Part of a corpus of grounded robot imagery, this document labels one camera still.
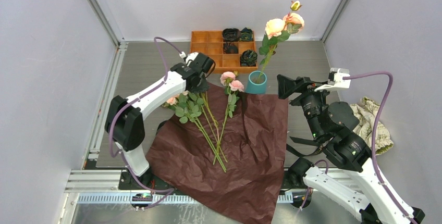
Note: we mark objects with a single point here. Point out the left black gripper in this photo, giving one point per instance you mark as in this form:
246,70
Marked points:
193,90

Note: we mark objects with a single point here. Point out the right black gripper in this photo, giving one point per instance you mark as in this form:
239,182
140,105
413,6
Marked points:
304,85

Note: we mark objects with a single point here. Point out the peach rose stem with bud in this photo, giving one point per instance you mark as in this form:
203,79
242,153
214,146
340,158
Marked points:
277,31

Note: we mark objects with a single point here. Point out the dark red wrapping paper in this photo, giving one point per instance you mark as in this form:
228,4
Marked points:
254,140

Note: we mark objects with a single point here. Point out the black printed ribbon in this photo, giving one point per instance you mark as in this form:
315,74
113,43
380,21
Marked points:
301,147

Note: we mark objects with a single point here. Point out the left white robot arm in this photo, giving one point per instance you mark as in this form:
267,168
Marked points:
125,118

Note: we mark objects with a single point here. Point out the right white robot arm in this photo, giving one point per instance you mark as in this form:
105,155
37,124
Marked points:
332,127

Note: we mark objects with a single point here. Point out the teal vase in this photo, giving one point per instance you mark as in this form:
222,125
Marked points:
257,83

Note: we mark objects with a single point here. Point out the cream peach roses stem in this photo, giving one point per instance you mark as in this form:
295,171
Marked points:
194,108

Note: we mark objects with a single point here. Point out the orange compartment tray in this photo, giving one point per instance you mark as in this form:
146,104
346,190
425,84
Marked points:
225,54

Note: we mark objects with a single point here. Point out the two pink roses stem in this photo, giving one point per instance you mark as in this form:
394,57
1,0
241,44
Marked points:
232,87

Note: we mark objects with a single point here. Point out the dark green rolled sock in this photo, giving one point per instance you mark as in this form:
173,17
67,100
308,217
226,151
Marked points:
248,58

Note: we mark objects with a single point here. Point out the black rolled sock top left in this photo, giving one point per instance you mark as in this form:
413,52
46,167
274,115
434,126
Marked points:
231,35

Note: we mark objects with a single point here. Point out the dark teal rolled sock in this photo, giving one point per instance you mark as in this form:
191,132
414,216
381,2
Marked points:
247,35

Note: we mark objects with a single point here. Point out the crumpled printed cloth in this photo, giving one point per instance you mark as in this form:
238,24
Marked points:
365,111

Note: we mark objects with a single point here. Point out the small electronics board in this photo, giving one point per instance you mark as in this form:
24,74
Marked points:
142,197

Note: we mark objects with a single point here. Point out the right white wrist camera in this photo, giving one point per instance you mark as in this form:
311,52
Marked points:
336,80

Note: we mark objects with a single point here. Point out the perforated metal rail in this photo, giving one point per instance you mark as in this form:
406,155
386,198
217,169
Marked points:
126,198

